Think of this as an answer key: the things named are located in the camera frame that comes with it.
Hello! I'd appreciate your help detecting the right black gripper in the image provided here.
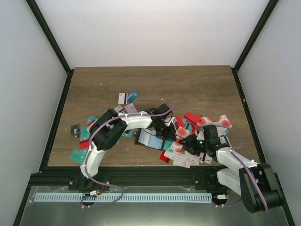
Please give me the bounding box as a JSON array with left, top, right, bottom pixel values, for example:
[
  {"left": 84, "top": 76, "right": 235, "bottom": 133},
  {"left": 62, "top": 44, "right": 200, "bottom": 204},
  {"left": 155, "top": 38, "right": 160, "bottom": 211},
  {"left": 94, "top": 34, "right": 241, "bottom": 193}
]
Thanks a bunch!
[{"left": 178, "top": 134, "right": 209, "bottom": 157}]

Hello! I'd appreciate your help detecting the black leather card holder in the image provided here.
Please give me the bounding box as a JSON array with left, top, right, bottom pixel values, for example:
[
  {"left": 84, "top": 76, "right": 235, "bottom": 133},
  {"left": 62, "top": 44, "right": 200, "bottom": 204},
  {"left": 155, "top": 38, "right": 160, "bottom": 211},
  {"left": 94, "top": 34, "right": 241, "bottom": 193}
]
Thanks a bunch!
[{"left": 135, "top": 129, "right": 164, "bottom": 150}]

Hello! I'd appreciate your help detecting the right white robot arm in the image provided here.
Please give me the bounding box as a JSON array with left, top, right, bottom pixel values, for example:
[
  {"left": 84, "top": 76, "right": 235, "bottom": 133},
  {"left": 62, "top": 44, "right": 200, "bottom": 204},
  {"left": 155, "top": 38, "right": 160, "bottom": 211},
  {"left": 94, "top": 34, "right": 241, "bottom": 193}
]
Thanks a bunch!
[{"left": 179, "top": 124, "right": 284, "bottom": 213}]

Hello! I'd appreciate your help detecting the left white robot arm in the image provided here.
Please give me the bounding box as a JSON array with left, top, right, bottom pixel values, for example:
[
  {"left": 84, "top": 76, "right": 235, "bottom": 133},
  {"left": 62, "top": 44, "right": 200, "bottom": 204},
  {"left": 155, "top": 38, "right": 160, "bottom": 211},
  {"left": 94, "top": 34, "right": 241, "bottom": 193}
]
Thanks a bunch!
[{"left": 79, "top": 104, "right": 176, "bottom": 190}]

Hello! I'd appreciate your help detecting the red card front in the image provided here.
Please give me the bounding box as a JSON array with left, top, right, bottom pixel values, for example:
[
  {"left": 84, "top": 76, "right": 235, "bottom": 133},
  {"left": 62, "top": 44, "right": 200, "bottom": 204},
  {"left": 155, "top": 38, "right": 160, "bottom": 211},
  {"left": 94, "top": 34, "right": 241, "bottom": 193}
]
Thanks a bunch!
[{"left": 159, "top": 152, "right": 171, "bottom": 163}]

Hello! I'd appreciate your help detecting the red card top right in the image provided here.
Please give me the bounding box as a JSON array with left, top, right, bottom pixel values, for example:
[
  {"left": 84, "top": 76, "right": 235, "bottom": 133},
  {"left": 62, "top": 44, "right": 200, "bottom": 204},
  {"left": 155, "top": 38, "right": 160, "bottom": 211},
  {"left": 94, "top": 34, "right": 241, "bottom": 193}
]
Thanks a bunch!
[{"left": 184, "top": 112, "right": 201, "bottom": 124}]

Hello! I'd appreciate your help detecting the white floral card left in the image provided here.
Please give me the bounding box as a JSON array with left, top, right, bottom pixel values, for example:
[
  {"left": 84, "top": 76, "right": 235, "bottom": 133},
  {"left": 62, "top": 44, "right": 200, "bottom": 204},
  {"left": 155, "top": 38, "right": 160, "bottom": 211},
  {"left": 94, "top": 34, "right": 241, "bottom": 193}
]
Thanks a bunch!
[{"left": 124, "top": 103, "right": 137, "bottom": 113}]

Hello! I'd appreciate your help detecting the blue card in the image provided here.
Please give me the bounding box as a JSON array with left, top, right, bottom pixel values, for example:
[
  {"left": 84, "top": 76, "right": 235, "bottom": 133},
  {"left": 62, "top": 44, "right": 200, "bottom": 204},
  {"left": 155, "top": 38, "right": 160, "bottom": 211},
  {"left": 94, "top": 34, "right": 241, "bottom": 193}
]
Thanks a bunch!
[{"left": 127, "top": 91, "right": 139, "bottom": 103}]

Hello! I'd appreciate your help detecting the white card magnetic stripe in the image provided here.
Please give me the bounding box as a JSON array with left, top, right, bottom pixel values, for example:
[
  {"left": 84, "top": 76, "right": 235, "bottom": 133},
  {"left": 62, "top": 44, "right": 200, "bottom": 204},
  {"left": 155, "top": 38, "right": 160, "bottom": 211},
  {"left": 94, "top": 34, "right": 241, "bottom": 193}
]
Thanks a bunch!
[{"left": 118, "top": 93, "right": 128, "bottom": 105}]

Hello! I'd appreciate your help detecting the teal card front left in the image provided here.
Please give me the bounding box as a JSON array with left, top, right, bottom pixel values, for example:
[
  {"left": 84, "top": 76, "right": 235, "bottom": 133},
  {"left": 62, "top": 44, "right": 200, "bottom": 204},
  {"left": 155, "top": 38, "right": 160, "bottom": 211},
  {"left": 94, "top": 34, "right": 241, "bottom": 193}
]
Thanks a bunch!
[{"left": 70, "top": 149, "right": 88, "bottom": 164}]

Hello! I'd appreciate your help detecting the black membership card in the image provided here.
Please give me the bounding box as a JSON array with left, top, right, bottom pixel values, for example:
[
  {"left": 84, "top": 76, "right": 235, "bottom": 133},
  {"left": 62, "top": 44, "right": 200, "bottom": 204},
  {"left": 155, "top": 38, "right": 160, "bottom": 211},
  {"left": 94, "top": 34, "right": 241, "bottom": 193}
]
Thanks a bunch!
[{"left": 71, "top": 124, "right": 81, "bottom": 138}]

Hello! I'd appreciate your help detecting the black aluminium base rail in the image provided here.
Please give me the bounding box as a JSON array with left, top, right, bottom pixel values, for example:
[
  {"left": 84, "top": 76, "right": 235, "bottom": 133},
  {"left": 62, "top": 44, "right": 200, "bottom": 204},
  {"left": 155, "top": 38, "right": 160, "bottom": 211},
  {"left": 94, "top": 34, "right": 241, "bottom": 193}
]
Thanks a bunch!
[{"left": 30, "top": 165, "right": 225, "bottom": 190}]

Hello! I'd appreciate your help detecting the light blue slotted rail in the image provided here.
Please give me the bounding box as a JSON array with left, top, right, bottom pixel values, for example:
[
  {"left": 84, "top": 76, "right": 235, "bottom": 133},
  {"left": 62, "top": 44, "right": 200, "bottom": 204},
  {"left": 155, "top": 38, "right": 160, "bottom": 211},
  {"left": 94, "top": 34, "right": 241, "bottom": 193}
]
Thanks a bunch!
[{"left": 34, "top": 193, "right": 212, "bottom": 203}]

